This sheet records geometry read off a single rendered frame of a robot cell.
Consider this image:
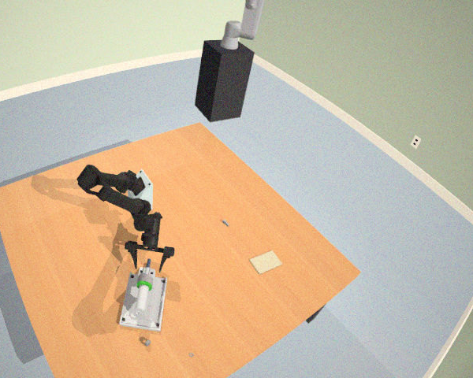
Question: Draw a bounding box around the beige flat rectangular plate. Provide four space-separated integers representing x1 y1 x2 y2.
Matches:
250 251 282 274

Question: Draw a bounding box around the green ring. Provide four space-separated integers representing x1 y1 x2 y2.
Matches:
136 280 152 291

